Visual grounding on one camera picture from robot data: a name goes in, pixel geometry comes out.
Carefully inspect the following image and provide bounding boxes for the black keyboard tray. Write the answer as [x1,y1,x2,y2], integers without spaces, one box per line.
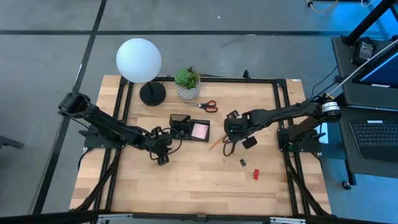
[335,105,398,178]

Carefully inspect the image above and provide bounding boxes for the pink sticky note pad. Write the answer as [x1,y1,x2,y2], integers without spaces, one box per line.
[190,123,210,140]

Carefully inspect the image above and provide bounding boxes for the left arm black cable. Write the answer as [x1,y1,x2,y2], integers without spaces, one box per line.
[148,126,184,161]

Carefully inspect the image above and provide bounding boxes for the black crossbar with silver brackets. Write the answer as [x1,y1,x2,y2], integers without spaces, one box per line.
[0,210,398,224]

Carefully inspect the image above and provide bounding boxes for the white globe table lamp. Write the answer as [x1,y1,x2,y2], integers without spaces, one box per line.
[116,37,167,107]

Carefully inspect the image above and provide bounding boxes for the black stand pole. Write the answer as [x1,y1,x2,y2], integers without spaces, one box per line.
[341,0,398,47]

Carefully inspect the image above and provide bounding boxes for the grey furniture leg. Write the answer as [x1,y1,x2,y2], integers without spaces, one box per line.
[0,135,25,150]

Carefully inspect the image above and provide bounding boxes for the black aluminium table frame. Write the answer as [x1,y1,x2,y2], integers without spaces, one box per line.
[70,74,330,218]

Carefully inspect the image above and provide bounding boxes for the computer monitor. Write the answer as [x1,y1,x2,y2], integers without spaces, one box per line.
[353,51,398,90]

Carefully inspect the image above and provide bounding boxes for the black keyboard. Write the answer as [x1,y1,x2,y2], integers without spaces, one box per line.
[349,120,398,158]

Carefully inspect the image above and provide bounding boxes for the black mesh desk organizer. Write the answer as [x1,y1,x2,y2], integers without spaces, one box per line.
[169,113,211,143]

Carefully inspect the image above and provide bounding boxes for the black power adapter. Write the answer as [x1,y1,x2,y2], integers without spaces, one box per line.
[352,37,378,65]

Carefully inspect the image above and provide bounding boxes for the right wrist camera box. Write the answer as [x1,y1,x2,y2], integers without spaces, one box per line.
[241,136,258,150]

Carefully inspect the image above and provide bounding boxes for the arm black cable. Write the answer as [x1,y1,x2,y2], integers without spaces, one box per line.
[222,136,236,157]
[148,126,184,161]

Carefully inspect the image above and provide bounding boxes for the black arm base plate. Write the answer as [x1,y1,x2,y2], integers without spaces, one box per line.
[277,127,322,153]
[83,124,129,149]

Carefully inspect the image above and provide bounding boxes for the yellow cable with plug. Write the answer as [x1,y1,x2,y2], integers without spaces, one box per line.
[306,0,340,14]

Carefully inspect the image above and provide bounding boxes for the red-handled scissors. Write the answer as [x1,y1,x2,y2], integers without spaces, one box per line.
[185,100,219,113]

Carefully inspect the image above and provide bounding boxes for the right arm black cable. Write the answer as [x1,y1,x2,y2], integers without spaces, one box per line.
[222,136,236,157]

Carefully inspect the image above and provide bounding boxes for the white cable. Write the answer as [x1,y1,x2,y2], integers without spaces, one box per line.
[328,39,398,96]

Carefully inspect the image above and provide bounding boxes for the yellow pencil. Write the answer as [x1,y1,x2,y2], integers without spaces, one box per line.
[208,136,225,151]

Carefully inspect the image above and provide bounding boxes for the succulent in patterned pot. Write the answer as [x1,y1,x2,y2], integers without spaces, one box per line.
[174,65,202,101]

